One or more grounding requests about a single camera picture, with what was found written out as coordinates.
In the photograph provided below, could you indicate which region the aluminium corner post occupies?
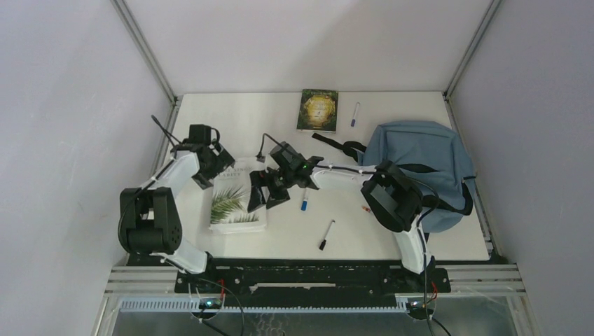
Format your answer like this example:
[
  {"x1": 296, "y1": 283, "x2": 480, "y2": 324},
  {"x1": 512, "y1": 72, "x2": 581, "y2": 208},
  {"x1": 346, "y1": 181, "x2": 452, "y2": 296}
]
[
  {"x1": 110, "y1": 0, "x2": 178, "y2": 106},
  {"x1": 443, "y1": 0, "x2": 504, "y2": 101}
]

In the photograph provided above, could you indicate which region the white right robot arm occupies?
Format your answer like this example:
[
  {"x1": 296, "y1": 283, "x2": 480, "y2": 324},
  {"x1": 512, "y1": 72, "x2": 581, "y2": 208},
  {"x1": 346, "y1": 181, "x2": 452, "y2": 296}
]
[{"x1": 247, "y1": 141, "x2": 433, "y2": 291}]

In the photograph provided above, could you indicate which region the left aluminium corner post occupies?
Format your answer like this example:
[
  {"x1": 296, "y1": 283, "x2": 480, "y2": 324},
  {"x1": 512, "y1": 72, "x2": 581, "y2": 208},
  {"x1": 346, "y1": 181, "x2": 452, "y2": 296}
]
[{"x1": 110, "y1": 0, "x2": 178, "y2": 106}]

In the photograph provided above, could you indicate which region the right aluminium corner post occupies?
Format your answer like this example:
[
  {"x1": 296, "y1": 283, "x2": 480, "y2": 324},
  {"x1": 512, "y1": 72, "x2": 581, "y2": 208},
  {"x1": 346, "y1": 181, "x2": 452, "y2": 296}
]
[{"x1": 443, "y1": 0, "x2": 504, "y2": 101}]

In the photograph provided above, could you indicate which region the blue student backpack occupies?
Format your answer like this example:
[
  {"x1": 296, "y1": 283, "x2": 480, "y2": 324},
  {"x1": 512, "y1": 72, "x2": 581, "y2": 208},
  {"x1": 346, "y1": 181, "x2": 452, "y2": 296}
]
[{"x1": 313, "y1": 120, "x2": 476, "y2": 233}]

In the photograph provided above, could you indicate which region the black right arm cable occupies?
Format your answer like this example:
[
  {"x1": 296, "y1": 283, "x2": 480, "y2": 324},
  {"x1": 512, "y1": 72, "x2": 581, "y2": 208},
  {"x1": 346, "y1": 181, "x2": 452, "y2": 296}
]
[{"x1": 256, "y1": 133, "x2": 442, "y2": 336}]

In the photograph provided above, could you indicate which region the white palm leaf book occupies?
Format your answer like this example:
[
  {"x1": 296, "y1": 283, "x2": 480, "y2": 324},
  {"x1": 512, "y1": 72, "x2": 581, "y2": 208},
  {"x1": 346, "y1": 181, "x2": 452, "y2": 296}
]
[{"x1": 209, "y1": 157, "x2": 267, "y2": 235}]

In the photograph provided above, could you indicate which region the white marker black cap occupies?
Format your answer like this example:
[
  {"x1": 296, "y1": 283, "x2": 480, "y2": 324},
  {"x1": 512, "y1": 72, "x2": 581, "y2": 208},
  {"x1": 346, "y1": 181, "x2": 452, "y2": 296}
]
[{"x1": 318, "y1": 220, "x2": 336, "y2": 251}]

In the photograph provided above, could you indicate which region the dark green forest book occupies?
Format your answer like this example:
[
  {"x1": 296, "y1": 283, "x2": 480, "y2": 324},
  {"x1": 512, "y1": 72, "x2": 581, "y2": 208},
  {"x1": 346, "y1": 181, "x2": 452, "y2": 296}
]
[{"x1": 296, "y1": 89, "x2": 339, "y2": 133}]

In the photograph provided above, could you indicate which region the white marker blue cap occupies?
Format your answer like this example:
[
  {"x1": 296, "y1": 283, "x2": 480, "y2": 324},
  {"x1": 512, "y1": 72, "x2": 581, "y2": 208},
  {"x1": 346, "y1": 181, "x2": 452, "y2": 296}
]
[{"x1": 301, "y1": 188, "x2": 310, "y2": 211}]

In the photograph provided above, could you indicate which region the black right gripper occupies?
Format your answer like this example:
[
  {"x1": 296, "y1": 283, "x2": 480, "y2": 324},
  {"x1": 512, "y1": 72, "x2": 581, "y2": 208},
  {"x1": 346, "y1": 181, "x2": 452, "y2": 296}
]
[{"x1": 247, "y1": 169, "x2": 295, "y2": 214}]

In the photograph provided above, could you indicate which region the white marker purple cap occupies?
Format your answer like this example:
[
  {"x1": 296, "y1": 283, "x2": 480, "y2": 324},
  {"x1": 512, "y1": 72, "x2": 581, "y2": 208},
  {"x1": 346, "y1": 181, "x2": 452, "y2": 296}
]
[{"x1": 350, "y1": 102, "x2": 361, "y2": 127}]

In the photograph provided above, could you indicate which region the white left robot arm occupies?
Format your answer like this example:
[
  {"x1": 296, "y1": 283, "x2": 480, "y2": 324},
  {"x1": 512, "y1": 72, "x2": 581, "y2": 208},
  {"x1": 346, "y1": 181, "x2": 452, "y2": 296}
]
[{"x1": 118, "y1": 124, "x2": 235, "y2": 292}]

